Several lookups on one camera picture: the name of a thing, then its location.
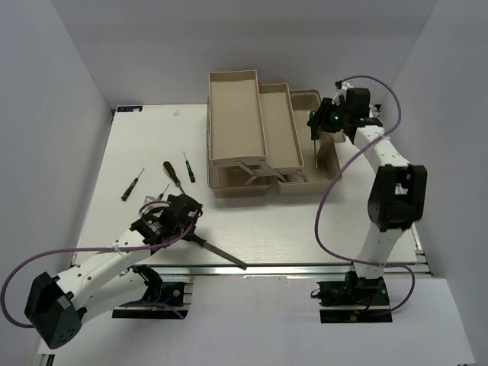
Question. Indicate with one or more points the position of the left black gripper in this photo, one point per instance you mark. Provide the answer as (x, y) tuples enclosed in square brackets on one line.
[(190, 225)]

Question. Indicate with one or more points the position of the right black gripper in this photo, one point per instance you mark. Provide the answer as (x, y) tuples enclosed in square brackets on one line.
[(326, 107)]

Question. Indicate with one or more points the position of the green screwdriver long shaft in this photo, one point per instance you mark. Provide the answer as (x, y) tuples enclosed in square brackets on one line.
[(314, 137)]

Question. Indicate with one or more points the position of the small green precision screwdriver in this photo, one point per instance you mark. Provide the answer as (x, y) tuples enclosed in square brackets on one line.
[(161, 195)]

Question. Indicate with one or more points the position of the yellow black handled file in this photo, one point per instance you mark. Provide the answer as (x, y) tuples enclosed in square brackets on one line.
[(204, 244)]

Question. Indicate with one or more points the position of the black handled awl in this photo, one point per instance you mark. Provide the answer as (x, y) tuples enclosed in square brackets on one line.
[(169, 170)]

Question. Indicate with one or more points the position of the beige plastic toolbox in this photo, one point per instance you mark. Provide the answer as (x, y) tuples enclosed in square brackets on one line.
[(258, 138)]

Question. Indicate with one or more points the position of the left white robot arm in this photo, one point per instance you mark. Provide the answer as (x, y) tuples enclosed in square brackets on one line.
[(58, 306)]

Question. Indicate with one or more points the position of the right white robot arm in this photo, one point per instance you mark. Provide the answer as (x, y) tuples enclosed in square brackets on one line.
[(397, 195)]

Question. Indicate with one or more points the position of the small precision screwdriver upper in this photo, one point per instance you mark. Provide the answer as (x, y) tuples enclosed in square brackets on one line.
[(189, 169)]

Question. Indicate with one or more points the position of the blue label left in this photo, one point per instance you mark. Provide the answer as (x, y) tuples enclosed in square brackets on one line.
[(129, 109)]

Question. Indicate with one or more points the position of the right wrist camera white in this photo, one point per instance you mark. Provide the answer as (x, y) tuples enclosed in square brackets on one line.
[(341, 90)]

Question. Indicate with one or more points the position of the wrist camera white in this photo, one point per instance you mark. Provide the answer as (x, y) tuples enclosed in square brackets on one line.
[(150, 200), (341, 90)]

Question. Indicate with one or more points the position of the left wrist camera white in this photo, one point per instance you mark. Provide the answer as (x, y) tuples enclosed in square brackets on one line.
[(150, 200)]

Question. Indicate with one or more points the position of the aluminium table edge rail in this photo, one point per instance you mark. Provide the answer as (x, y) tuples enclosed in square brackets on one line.
[(254, 270)]

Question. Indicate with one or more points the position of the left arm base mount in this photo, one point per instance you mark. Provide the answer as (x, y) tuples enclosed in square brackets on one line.
[(165, 298)]

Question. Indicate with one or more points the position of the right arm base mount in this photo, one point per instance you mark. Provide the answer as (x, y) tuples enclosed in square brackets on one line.
[(339, 303)]

